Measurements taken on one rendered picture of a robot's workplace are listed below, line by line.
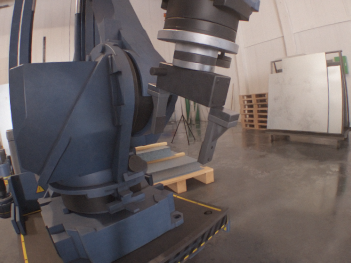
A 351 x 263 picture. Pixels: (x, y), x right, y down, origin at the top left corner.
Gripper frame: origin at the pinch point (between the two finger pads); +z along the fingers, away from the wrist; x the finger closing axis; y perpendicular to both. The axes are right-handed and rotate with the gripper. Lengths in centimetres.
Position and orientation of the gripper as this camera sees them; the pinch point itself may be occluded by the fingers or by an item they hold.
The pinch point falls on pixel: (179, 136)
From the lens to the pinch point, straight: 38.2
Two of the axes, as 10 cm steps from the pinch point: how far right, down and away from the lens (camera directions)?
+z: -1.7, 9.1, 3.8
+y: -7.1, 1.6, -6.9
